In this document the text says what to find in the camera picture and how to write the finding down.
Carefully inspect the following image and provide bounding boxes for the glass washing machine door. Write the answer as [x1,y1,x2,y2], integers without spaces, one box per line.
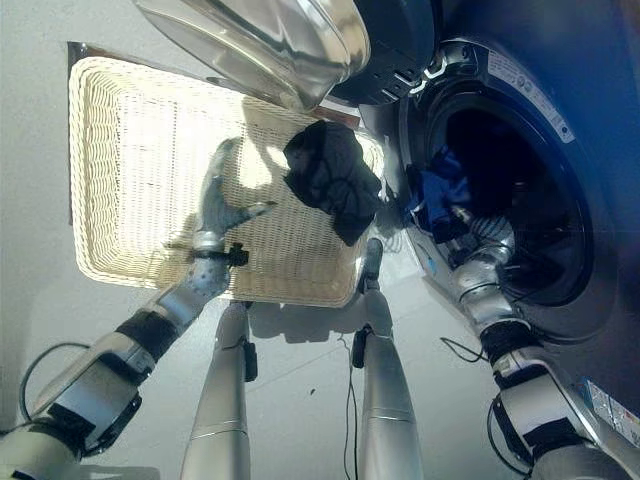
[133,0,446,114]

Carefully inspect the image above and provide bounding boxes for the blue garment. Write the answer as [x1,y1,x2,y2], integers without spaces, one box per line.
[405,146,474,245]

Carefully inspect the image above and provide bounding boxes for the silver left robot leg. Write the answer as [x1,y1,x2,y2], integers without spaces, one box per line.
[178,299,259,480]

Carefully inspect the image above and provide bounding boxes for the thin black leg cable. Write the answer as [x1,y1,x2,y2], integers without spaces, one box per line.
[337,333,362,480]

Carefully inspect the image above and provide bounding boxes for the dark blue washing machine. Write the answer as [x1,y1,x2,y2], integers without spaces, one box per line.
[349,0,640,354]

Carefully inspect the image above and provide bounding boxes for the dark grey crumpled garment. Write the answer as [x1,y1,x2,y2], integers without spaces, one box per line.
[282,119,384,247]

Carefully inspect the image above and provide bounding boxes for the printed carton box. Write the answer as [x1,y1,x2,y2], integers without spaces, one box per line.
[578,378,640,444]

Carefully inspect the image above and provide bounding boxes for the silver right robot leg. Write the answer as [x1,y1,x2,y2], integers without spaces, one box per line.
[348,238,426,480]

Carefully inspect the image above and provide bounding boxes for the white wicker laundry basket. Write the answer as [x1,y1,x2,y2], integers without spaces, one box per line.
[67,55,386,309]

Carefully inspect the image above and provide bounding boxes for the silver robot leg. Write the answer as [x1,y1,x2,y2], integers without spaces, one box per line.
[348,238,426,480]
[178,299,259,480]

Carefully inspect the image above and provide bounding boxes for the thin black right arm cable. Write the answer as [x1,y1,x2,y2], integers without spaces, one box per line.
[439,336,490,364]

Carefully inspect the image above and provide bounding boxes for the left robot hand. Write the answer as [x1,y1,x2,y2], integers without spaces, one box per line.
[194,138,279,247]

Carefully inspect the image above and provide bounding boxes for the black left wrist clamp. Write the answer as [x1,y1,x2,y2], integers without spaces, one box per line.
[188,242,251,269]

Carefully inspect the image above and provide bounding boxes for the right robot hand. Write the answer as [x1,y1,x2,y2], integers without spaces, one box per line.
[452,205,509,247]

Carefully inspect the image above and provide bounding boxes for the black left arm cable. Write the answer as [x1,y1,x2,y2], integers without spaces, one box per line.
[18,341,97,427]

